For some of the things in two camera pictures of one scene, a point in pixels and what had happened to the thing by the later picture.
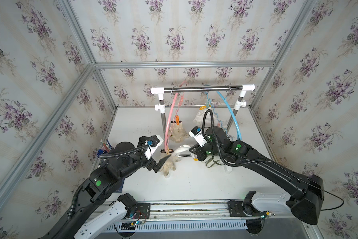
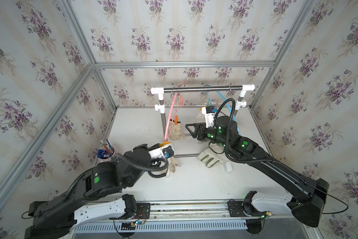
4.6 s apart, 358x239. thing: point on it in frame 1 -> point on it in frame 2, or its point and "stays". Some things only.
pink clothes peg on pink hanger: (181, 100) stays
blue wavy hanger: (232, 109) stays
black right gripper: (197, 148) -> (200, 128)
